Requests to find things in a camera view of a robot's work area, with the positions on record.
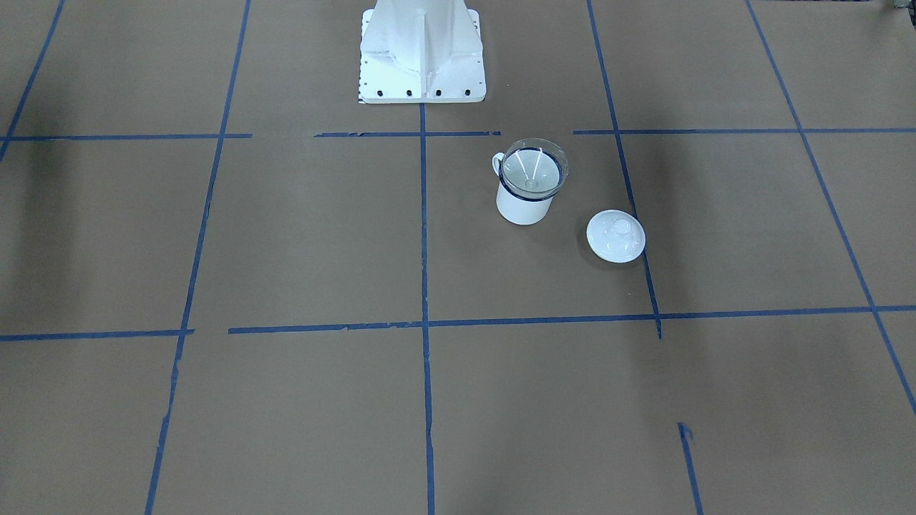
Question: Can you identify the white enamel mug blue rim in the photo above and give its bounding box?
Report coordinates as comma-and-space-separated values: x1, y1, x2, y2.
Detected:
495, 184, 553, 225

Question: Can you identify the clear plastic funnel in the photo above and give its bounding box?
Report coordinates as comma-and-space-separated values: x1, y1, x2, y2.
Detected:
492, 138, 570, 202

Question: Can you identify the white ceramic lid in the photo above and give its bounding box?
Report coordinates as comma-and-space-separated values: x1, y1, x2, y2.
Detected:
585, 210, 645, 264

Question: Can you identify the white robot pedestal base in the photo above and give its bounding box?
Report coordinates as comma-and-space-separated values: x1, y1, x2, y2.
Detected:
358, 1, 487, 104

